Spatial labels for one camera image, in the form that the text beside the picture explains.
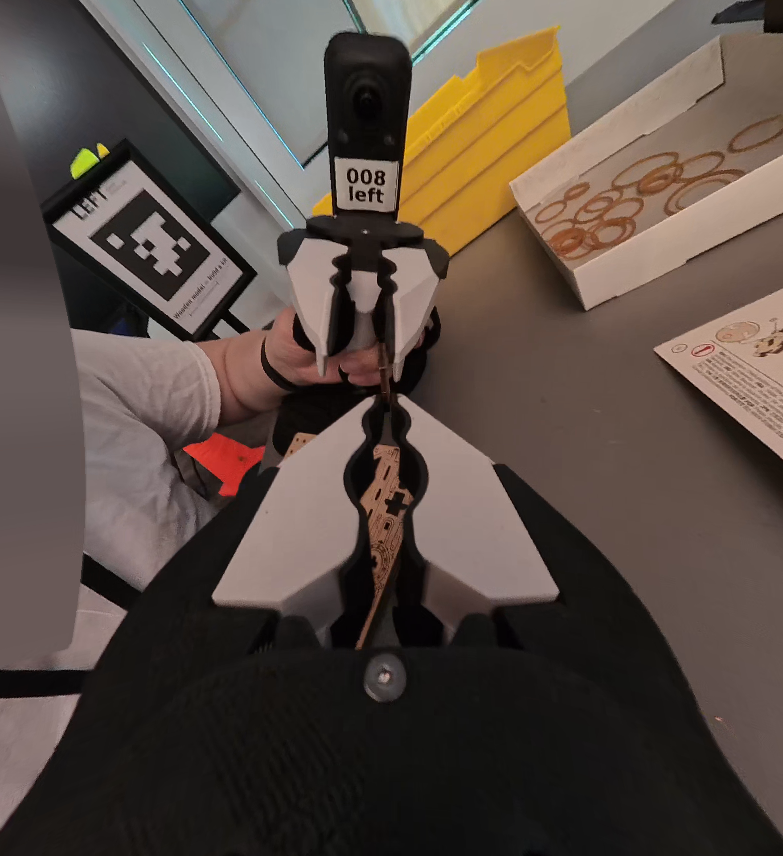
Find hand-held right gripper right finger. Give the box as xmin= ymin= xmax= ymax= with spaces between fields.
xmin=394 ymin=395 xmax=561 ymax=633

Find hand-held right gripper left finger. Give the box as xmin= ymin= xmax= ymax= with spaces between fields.
xmin=212 ymin=396 xmax=382 ymax=633

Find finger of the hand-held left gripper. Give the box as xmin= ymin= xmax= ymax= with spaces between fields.
xmin=287 ymin=237 xmax=353 ymax=377
xmin=374 ymin=244 xmax=441 ymax=383

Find person's left forearm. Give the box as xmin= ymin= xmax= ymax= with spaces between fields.
xmin=70 ymin=328 xmax=282 ymax=536

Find laser-cut wooden parts sheet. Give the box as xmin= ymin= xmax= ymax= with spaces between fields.
xmin=284 ymin=431 xmax=411 ymax=650

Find person's left hand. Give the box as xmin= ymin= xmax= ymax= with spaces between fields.
xmin=261 ymin=311 xmax=389 ymax=402

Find orange plastic piece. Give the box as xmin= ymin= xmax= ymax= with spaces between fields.
xmin=184 ymin=433 xmax=266 ymax=497

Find glass window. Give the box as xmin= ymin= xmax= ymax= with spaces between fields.
xmin=184 ymin=0 xmax=479 ymax=168

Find framed marker sign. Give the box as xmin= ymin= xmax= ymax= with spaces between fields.
xmin=42 ymin=139 xmax=258 ymax=342

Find stacked yellow plastic bins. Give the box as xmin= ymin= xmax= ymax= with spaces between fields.
xmin=314 ymin=27 xmax=571 ymax=258

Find pile of wooden rings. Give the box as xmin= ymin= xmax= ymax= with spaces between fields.
xmin=535 ymin=115 xmax=783 ymax=260

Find white cardboard tray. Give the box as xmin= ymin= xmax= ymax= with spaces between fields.
xmin=510 ymin=35 xmax=783 ymax=312

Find neon yellow sticky tabs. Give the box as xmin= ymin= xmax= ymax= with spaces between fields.
xmin=70 ymin=142 xmax=111 ymax=180

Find printed instruction sheet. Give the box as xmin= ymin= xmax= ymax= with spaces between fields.
xmin=654 ymin=271 xmax=783 ymax=479

